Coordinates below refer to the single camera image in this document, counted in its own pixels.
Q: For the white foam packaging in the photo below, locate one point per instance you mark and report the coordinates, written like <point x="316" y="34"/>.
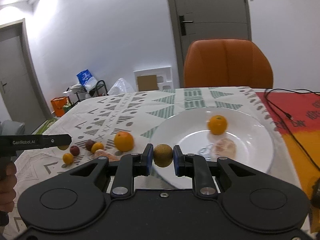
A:
<point x="164" y="76"/>

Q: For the white plastic bag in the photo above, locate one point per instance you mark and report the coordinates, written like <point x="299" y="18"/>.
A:
<point x="121" y="86"/>

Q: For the green-brown round fruit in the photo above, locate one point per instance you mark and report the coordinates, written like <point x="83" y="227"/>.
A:
<point x="162" y="155"/>
<point x="63" y="148"/>

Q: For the grey sofa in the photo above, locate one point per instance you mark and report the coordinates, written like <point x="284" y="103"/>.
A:
<point x="9" y="127"/>

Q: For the small orange kumquat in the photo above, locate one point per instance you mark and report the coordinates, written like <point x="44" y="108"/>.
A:
<point x="96" y="146"/>
<point x="68" y="158"/>

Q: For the dark red plum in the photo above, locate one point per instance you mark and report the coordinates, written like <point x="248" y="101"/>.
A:
<point x="89" y="144"/>
<point x="74" y="150"/>

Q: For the orange paper bag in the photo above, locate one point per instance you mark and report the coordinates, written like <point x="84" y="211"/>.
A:
<point x="58" y="104"/>

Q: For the peeled pomelo segment pale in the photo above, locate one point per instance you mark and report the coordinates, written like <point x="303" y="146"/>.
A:
<point x="225" y="148"/>

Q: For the large orange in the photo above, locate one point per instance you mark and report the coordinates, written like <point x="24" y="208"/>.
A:
<point x="124" y="141"/>
<point x="217" y="124"/>

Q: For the patterned white tablecloth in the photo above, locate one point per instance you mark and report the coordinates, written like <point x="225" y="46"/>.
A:
<point x="140" y="113"/>

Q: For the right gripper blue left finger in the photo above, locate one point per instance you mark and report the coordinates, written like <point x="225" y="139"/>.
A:
<point x="127" y="169"/>

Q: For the blue white bag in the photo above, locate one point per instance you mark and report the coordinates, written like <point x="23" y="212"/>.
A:
<point x="87" y="80"/>

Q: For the red orange mat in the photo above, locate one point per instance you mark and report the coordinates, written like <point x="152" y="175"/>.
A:
<point x="296" y="116"/>

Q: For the white enamel plate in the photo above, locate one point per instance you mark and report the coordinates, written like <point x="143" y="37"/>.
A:
<point x="254" y="146"/>

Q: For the orange leather chair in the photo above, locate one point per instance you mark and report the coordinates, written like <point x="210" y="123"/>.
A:
<point x="226" y="63"/>

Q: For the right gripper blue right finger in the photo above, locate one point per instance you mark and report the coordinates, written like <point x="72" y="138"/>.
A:
<point x="196" y="168"/>

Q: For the grey door with handle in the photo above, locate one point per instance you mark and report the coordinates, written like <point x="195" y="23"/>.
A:
<point x="203" y="19"/>

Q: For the black device on table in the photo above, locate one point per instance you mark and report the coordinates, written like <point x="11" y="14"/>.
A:
<point x="315" y="198"/>

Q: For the black metal rack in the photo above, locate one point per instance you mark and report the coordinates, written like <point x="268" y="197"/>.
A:
<point x="77" y="93"/>

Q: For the person's left hand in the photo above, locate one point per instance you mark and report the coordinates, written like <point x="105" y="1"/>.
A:
<point x="7" y="192"/>

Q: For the green floor mat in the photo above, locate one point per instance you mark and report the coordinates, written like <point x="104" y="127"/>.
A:
<point x="46" y="125"/>

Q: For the brown cardboard piece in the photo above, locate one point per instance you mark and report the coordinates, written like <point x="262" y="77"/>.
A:
<point x="147" y="83"/>

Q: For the peeled pomelo segment orange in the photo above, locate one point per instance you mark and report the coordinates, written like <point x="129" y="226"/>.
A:
<point x="103" y="153"/>

